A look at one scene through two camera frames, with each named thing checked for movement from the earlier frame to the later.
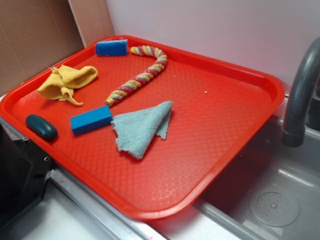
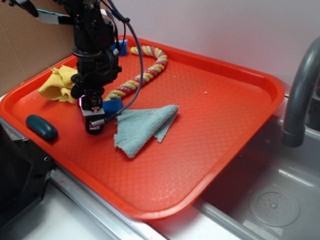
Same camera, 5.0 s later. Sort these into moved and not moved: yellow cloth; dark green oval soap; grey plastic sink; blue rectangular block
Moved: blue rectangular block
Not moved: grey plastic sink; dark green oval soap; yellow cloth
